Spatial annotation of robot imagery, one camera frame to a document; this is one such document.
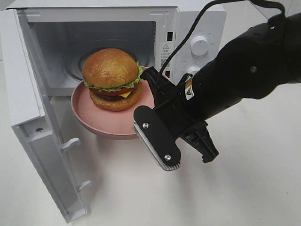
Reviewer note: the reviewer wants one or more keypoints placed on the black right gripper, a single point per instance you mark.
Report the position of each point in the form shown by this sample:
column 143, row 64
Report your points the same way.
column 171, row 118

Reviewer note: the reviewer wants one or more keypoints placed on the pink plate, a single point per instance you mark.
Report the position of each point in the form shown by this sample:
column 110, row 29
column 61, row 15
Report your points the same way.
column 109, row 124

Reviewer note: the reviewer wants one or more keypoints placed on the burger with lettuce and tomato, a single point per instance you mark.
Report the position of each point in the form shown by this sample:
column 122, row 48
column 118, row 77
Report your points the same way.
column 113, row 78

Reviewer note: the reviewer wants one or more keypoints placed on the white microwave door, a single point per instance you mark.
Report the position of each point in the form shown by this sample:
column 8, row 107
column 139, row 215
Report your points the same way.
column 33, row 119

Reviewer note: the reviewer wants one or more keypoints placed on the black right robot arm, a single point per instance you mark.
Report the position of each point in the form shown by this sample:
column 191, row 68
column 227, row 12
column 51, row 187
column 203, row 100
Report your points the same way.
column 250, row 66

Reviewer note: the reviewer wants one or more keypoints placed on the lower white microwave knob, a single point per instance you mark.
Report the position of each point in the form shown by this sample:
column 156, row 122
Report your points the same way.
column 193, row 70

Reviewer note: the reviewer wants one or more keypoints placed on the white microwave knob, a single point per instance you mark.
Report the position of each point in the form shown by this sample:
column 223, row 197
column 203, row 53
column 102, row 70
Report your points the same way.
column 199, row 45
column 193, row 70

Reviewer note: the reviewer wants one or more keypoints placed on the upper white microwave knob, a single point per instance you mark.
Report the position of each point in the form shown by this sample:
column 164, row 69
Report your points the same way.
column 199, row 45

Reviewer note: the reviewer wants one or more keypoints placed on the glass microwave turntable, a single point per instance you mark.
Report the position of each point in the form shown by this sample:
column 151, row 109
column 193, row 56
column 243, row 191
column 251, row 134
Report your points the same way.
column 78, row 53

